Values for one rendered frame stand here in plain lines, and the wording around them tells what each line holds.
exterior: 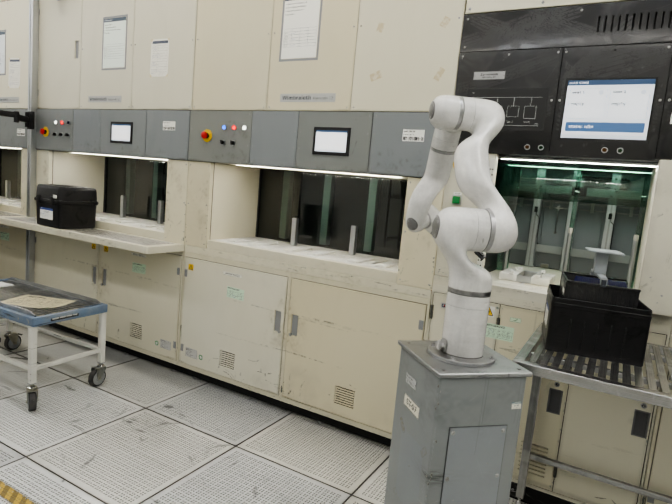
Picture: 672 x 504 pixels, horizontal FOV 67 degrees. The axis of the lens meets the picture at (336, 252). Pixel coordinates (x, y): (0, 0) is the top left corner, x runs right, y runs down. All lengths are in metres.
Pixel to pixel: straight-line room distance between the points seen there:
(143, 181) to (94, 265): 0.73
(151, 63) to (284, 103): 1.00
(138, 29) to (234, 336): 1.90
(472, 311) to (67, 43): 3.28
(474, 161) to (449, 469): 0.85
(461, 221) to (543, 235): 1.68
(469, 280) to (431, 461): 0.49
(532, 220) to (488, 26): 1.15
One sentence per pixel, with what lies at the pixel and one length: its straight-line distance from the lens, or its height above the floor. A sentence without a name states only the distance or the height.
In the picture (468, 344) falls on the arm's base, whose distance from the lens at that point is 1.47.
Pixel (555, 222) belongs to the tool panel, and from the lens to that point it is 3.04.
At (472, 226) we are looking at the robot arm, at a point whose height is 1.14.
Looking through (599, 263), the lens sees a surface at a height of 1.04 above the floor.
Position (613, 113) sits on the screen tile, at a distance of 2.15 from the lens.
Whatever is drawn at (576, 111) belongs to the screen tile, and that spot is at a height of 1.57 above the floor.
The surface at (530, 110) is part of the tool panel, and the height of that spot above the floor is 1.57.
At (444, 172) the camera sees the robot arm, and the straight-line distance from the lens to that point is 1.84.
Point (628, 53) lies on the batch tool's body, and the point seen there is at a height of 1.77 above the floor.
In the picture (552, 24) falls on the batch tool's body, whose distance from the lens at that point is 2.26.
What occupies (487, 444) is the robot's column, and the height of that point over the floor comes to 0.56.
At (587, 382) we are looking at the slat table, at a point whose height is 0.75.
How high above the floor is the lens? 1.21
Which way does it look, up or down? 7 degrees down
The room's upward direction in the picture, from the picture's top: 5 degrees clockwise
